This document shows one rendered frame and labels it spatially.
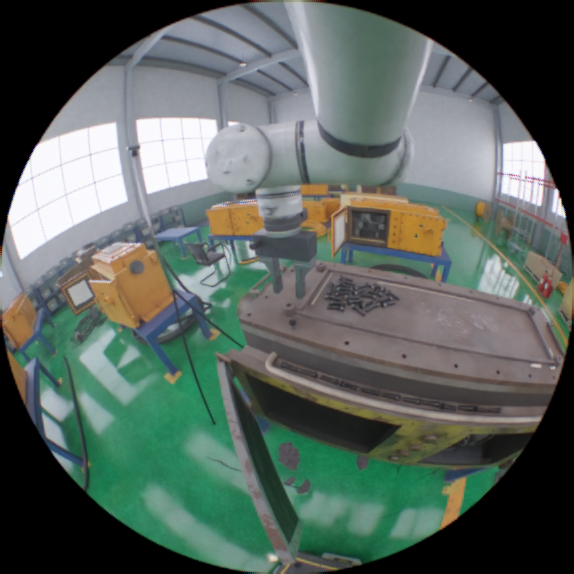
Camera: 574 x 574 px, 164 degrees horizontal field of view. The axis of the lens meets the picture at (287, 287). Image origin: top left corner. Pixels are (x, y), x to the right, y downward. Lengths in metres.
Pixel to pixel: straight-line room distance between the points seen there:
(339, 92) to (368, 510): 1.89
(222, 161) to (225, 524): 1.96
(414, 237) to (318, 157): 2.91
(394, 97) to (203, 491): 2.03
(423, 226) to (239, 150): 2.94
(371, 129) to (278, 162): 0.11
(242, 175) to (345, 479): 1.79
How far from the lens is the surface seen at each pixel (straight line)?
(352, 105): 0.15
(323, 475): 1.76
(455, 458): 1.22
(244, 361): 0.68
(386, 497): 1.85
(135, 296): 2.32
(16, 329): 5.56
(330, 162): 0.23
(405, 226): 3.02
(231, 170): 0.23
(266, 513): 0.54
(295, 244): 0.38
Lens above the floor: 1.75
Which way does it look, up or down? 32 degrees down
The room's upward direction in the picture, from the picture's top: 6 degrees counter-clockwise
